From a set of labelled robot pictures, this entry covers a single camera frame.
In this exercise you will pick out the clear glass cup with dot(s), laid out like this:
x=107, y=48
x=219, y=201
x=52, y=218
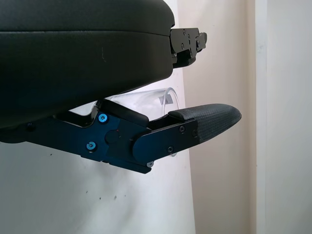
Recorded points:
x=139, y=100

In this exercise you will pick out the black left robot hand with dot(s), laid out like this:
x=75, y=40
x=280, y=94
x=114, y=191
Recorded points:
x=73, y=61

